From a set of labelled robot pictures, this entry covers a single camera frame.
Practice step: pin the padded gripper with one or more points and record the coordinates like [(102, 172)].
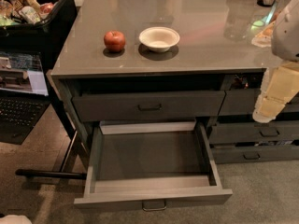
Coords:
[(287, 34)]

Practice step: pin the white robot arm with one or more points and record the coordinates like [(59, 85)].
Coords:
[(285, 37)]

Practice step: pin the chip bags in drawer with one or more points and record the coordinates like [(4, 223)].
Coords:
[(240, 82)]

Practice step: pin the clear jar of snacks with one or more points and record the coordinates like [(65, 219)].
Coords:
[(262, 39)]

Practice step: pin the white paper bowl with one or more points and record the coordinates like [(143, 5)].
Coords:
[(159, 39)]

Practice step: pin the red apple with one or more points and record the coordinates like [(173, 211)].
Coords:
[(114, 41)]

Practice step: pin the black cart leg bar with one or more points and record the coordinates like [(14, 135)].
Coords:
[(59, 171)]

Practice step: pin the black bin of groceries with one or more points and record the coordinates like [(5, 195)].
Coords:
[(36, 27)]

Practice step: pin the black laptop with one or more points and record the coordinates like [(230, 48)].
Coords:
[(24, 95)]

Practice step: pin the white object bottom left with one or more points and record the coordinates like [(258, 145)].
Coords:
[(14, 219)]

